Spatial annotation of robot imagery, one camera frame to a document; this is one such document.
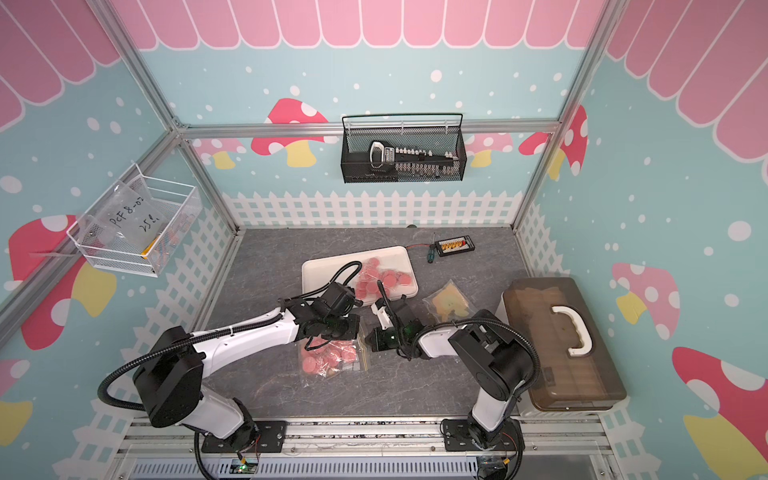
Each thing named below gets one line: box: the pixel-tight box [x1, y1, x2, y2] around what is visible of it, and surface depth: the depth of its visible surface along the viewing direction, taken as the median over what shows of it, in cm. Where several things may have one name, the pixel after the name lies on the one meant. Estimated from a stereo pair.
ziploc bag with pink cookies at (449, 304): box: [422, 279, 477, 323], surface depth 99 cm
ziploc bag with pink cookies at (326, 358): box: [298, 337, 370, 379], surface depth 86 cm
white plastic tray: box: [302, 246, 418, 305], surface depth 110 cm
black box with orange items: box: [434, 235, 475, 257], surface depth 115 cm
